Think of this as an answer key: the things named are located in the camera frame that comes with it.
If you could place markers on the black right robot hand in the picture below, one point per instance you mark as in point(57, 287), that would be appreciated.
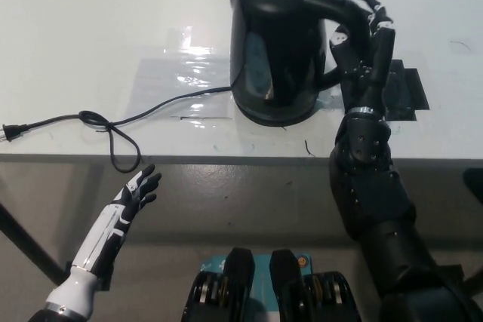
point(371, 84)

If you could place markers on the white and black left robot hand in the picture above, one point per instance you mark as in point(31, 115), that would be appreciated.
point(100, 235)

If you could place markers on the black electric kettle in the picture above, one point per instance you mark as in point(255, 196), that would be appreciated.
point(275, 43)

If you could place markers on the black robot legs with teal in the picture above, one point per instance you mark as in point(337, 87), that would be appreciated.
point(241, 292)

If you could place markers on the black tape patch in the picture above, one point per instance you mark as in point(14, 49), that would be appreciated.
point(409, 92)

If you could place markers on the black table leg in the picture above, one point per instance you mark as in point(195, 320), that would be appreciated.
point(32, 243)

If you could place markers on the black floor object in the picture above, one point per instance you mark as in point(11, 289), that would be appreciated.
point(474, 184)

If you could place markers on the clear plastic sheet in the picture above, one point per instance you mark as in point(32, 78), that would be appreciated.
point(181, 73)

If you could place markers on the black floor pad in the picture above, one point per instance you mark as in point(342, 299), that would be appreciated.
point(451, 271)

